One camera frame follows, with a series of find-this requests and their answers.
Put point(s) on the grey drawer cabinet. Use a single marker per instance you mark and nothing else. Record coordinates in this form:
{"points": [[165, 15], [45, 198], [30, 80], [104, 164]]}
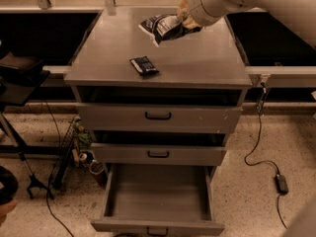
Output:
{"points": [[205, 66]]}

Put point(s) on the black tray on stand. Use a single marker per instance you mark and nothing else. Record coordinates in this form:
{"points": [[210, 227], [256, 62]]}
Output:
{"points": [[20, 76]]}

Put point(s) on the dark blue snack packet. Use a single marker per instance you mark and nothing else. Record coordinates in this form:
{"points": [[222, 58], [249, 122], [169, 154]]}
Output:
{"points": [[143, 66]]}

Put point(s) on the metal soda can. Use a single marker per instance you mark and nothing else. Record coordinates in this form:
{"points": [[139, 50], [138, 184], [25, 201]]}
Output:
{"points": [[86, 157]]}

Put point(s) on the black wire basket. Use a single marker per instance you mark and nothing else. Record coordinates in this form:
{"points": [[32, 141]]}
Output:
{"points": [[65, 155]]}

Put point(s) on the green snack bag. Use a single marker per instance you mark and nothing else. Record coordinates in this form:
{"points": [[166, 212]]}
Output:
{"points": [[82, 135]]}

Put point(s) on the black tripod stand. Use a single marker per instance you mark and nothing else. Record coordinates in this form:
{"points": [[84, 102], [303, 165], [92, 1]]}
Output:
{"points": [[20, 145]]}

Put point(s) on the grey drawer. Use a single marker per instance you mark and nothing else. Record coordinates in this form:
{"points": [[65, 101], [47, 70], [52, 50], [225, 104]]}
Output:
{"points": [[165, 148], [158, 200], [160, 115]]}

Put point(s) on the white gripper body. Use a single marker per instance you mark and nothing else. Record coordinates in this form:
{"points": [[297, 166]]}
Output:
{"points": [[197, 4]]}

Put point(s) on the black power adapter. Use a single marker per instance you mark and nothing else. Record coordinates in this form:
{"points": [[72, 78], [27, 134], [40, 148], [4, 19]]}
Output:
{"points": [[281, 184]]}

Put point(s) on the blue white chip bag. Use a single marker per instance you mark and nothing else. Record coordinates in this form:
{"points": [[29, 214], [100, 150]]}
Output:
{"points": [[165, 27]]}

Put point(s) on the grey bottom drawer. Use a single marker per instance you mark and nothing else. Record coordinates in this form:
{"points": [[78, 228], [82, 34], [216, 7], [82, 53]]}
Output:
{"points": [[158, 200]]}

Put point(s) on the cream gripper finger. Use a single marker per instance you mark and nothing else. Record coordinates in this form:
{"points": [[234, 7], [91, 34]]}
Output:
{"points": [[190, 23], [183, 9]]}

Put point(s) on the grey metal rail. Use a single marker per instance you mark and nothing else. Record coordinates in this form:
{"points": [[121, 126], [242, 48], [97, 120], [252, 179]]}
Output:
{"points": [[283, 76]]}

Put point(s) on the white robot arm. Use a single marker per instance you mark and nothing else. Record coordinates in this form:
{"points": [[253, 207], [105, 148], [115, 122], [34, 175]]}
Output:
{"points": [[298, 15]]}

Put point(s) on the brown cup with lid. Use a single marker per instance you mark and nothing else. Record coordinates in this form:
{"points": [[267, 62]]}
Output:
{"points": [[98, 171]]}

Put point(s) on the grey middle drawer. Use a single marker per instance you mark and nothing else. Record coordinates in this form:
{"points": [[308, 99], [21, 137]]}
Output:
{"points": [[165, 148]]}

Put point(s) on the grey top drawer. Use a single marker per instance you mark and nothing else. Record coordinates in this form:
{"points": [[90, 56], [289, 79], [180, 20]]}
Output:
{"points": [[160, 115]]}

